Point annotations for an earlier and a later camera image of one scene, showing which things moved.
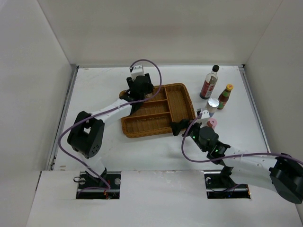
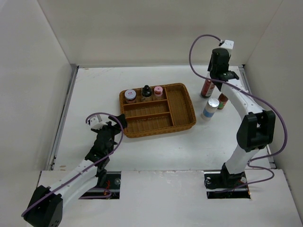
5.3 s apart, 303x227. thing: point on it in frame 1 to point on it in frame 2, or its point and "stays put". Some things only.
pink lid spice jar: (212, 122) to (158, 91)
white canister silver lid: (211, 106) stays put
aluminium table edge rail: (63, 116) stays put
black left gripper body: (148, 91) to (113, 131)
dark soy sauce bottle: (209, 83) stays put
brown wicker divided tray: (165, 104) stays put
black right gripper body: (194, 131) to (210, 68)
